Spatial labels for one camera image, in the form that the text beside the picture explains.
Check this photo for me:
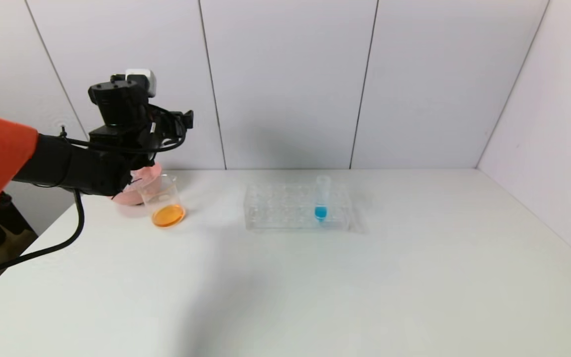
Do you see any clear acrylic test tube rack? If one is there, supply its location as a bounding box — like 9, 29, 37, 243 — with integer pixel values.
244, 182, 352, 232

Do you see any test tube with blue pigment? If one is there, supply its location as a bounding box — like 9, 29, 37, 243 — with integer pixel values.
315, 175, 332, 224

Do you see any clear glass beaker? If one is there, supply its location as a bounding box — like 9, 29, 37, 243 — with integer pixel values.
137, 174, 187, 229

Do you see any pink bowl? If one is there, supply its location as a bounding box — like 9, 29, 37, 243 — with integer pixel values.
112, 163, 163, 207

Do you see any dark furniture piece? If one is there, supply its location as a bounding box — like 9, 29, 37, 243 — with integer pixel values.
0, 191, 36, 298

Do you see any thin black camera cable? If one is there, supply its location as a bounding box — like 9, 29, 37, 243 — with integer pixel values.
60, 104, 188, 154

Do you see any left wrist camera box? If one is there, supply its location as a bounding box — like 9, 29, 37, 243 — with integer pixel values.
112, 68, 158, 98

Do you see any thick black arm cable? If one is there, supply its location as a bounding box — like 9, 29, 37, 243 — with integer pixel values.
0, 188, 86, 281

